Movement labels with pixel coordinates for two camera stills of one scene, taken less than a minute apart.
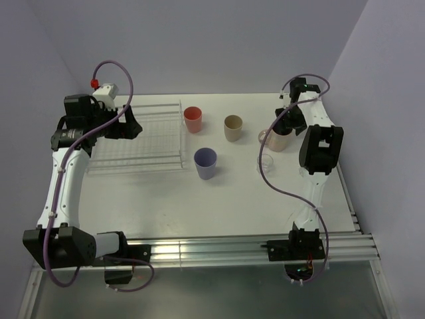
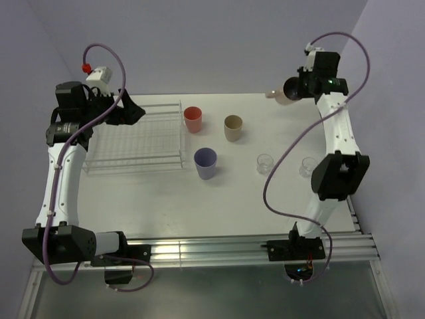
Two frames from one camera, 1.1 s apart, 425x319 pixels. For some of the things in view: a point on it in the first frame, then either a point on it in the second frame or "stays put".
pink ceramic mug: x=275 y=141 to x=289 y=93
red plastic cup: x=192 y=116 stays put
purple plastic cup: x=205 y=159 stays put
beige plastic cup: x=233 y=125 stays put
